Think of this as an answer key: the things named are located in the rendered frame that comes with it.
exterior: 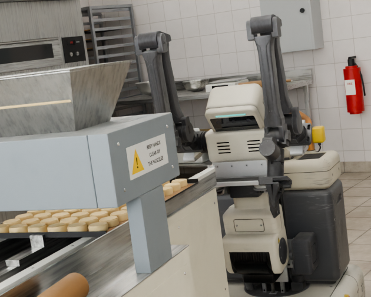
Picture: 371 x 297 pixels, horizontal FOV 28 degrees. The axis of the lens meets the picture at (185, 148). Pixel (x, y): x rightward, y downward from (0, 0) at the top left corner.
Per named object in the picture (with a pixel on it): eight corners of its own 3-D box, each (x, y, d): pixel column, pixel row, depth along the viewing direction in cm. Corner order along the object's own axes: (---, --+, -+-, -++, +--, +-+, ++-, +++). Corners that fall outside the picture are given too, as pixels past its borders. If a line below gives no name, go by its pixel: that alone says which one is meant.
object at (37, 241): (19, 266, 178) (16, 248, 178) (6, 266, 180) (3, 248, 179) (47, 251, 189) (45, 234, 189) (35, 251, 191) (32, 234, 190)
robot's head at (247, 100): (221, 109, 296) (209, 84, 286) (271, 105, 288) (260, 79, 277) (215, 137, 288) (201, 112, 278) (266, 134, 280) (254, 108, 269)
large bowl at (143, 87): (129, 99, 723) (127, 84, 721) (152, 93, 754) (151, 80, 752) (161, 96, 701) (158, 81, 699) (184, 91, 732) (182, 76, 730)
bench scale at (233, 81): (205, 92, 672) (204, 83, 671) (220, 89, 700) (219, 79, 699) (235, 90, 657) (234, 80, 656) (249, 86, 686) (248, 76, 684)
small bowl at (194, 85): (178, 93, 711) (176, 82, 710) (193, 90, 733) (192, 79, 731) (201, 91, 696) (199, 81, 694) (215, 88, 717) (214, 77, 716)
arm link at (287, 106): (284, 8, 256) (257, 12, 260) (274, 15, 244) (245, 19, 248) (303, 130, 268) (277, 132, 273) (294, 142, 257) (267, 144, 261)
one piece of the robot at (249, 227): (231, 256, 320) (206, 120, 304) (317, 256, 304) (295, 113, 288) (209, 284, 297) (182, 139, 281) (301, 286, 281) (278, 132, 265)
